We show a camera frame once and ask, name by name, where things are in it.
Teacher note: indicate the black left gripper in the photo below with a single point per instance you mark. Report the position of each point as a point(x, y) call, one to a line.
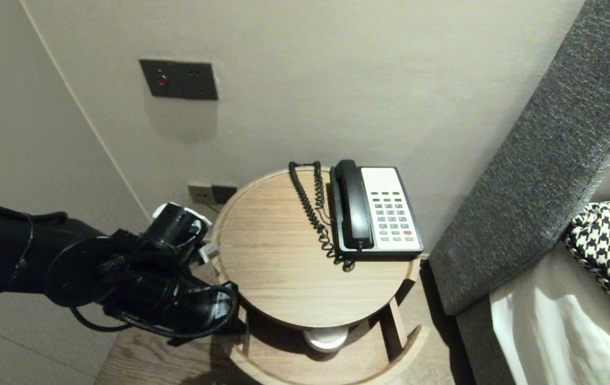
point(203, 307)

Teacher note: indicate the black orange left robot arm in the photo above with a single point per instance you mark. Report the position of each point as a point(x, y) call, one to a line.
point(5, 251)

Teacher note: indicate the round wooden side table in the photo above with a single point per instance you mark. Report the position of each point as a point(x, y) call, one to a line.
point(267, 224)

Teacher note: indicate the black telephone handset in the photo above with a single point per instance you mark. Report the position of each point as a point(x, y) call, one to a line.
point(355, 208)

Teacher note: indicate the black and white telephone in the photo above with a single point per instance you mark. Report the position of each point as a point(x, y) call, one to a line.
point(393, 214)

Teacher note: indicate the white bed sheet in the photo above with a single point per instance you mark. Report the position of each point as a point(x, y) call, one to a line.
point(561, 331)

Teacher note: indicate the grey fabric headboard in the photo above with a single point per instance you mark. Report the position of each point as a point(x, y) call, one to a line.
point(540, 160)

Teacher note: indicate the wall power outlet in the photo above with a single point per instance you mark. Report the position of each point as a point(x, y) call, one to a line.
point(199, 192)

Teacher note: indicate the dark wall switch panel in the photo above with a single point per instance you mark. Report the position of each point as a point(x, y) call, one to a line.
point(180, 80)

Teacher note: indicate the grey fabric bed frame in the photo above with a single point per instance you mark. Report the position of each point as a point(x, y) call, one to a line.
point(478, 347)

